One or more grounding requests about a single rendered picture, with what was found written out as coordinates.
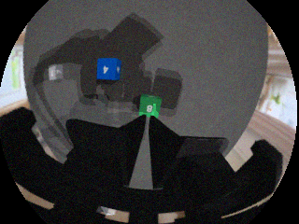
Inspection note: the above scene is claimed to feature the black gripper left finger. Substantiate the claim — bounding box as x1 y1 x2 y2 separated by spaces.
66 115 147 187

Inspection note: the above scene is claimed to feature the green block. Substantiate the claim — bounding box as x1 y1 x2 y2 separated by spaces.
139 94 162 119

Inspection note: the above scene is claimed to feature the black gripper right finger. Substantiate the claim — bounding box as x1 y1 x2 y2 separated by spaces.
149 116 229 190

